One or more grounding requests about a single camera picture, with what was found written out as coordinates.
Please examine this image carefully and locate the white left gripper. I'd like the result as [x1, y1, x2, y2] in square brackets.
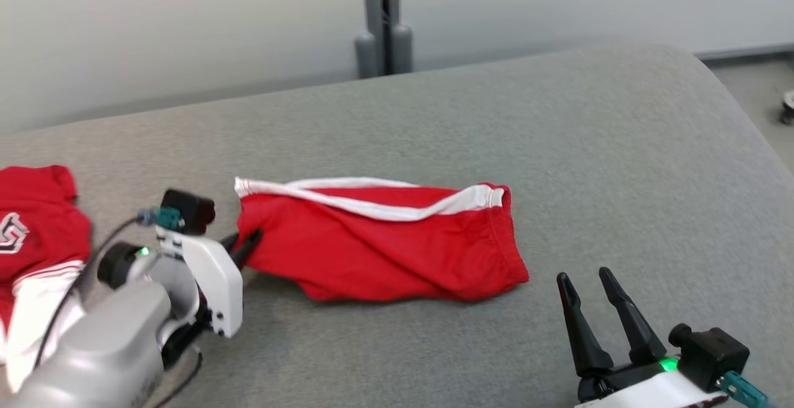
[155, 225, 264, 339]

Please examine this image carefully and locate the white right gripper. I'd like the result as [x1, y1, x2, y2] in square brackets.
[556, 267, 731, 408]

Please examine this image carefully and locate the red shorts white trim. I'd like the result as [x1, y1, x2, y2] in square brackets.
[234, 176, 530, 303]

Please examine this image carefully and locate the red basketball jersey number 23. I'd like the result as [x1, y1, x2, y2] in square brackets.
[0, 165, 94, 393]

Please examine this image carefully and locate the left cable teal connector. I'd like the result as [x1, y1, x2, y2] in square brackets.
[34, 207, 182, 368]

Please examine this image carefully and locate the cable teal connector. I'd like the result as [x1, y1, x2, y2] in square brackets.
[716, 371, 770, 408]
[34, 207, 182, 368]

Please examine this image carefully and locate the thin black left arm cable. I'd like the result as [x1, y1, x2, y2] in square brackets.
[152, 349, 204, 408]

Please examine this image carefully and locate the right cable teal connector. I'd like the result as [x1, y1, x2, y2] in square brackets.
[716, 371, 770, 408]

